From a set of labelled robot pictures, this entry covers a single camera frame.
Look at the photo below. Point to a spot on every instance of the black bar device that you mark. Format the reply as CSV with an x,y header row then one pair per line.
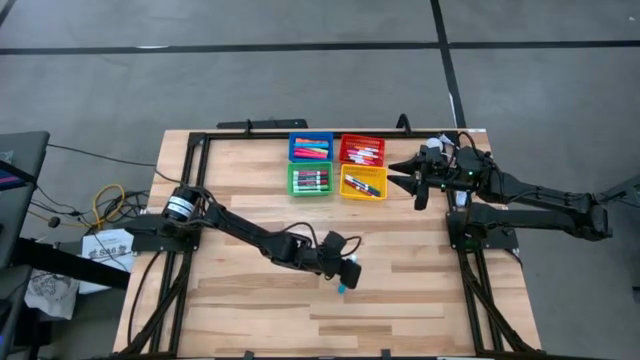
x,y
260,124

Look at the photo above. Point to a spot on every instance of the black metal table frame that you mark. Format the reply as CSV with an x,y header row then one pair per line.
x,y
225,135

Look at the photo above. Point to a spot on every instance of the thin pink white marker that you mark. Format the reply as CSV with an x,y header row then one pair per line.
x,y
365,155
357,152

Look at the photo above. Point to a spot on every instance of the light blue Expo marker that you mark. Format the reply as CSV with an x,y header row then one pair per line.
x,y
341,289

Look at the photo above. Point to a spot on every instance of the yellow plastic basket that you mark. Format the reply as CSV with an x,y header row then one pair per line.
x,y
350,170

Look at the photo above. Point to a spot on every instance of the red plastic basket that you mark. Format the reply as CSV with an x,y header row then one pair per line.
x,y
344,140

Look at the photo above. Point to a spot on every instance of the blue plastic basket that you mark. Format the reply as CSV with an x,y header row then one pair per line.
x,y
331,136

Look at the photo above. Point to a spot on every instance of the thin green marker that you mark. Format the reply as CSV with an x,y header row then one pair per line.
x,y
375,191

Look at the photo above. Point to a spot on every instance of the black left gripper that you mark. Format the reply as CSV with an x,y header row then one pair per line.
x,y
312,257

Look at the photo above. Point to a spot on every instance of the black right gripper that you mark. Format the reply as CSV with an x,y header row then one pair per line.
x,y
460,172

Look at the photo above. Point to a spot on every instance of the white printed paper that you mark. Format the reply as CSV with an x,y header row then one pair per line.
x,y
107,245

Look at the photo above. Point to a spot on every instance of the thin red Expo marker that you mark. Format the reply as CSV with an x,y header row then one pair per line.
x,y
354,186

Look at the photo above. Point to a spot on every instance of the yellow highlighter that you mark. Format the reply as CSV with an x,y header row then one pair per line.
x,y
321,150

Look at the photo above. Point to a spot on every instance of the pink highlighter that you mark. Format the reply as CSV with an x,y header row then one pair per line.
x,y
310,156
306,150

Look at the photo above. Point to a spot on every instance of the black support beam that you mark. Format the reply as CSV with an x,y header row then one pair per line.
x,y
65,262

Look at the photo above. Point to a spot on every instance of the dark blue Expo marker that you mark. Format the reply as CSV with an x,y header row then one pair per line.
x,y
310,177

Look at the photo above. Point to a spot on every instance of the orange highlighter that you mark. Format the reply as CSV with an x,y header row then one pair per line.
x,y
305,141

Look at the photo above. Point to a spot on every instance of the thin orange white marker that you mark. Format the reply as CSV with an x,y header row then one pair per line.
x,y
370,149

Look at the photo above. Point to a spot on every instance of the short thin purple marker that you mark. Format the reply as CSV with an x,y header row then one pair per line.
x,y
360,159

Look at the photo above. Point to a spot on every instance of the green plastic basket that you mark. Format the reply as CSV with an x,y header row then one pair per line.
x,y
289,167

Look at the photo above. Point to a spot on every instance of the light green Expo marker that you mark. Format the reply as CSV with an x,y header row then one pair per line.
x,y
310,188

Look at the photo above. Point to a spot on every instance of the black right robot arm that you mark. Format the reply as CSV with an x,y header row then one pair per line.
x,y
540,200

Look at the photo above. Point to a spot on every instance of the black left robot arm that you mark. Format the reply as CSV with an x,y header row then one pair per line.
x,y
240,230

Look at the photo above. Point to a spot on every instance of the light blue highlighter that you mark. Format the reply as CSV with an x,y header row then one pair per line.
x,y
320,145

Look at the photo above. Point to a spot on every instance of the maroon Expo marker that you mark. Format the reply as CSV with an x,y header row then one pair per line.
x,y
310,184

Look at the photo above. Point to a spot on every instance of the patterned white cloth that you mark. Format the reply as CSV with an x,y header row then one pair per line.
x,y
50,295

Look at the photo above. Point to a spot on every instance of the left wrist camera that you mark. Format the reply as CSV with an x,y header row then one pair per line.
x,y
334,241

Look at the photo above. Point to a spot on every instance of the grey equipment stand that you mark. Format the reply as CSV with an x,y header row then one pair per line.
x,y
625,190

